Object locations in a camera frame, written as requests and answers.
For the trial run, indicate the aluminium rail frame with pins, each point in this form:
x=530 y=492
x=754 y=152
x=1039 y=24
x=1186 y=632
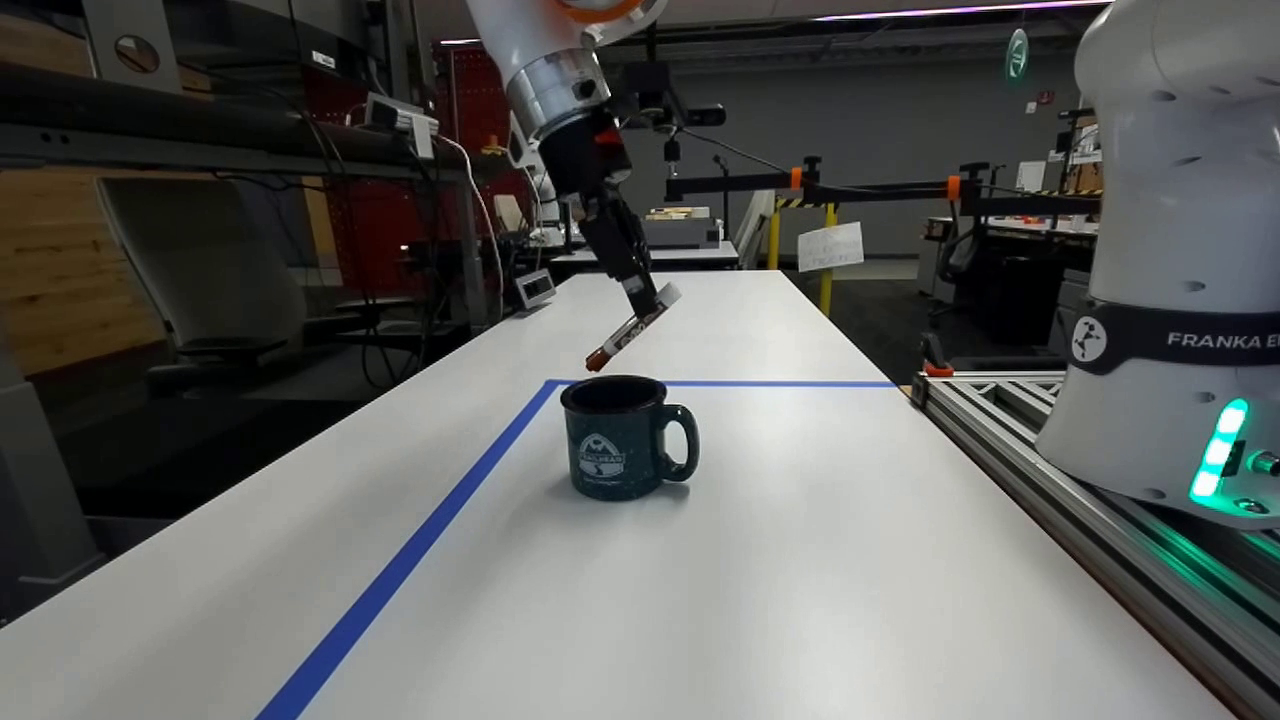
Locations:
x=1202 y=590

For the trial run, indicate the yellow post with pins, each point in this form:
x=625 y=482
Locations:
x=825 y=253

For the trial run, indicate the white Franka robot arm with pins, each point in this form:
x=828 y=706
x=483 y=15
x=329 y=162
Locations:
x=1174 y=364

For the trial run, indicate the white marker with red cap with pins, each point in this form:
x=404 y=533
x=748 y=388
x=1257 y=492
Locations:
x=631 y=328

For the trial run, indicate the grey box on table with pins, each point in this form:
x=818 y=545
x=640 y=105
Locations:
x=532 y=289

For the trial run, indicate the red cabinet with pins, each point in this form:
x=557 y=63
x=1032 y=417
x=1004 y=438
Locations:
x=426 y=235

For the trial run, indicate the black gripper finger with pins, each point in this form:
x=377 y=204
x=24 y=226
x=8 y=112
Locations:
x=616 y=242

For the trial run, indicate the black horizontal bar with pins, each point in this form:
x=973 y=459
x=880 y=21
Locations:
x=952 y=189

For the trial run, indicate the dark blue ceramic mug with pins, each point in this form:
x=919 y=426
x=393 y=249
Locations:
x=625 y=438

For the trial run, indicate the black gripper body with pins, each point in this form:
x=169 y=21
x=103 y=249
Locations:
x=585 y=159

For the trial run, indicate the white paper sign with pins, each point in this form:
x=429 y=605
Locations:
x=834 y=244

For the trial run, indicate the blue tape line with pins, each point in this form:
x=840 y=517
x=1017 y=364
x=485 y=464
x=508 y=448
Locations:
x=382 y=590

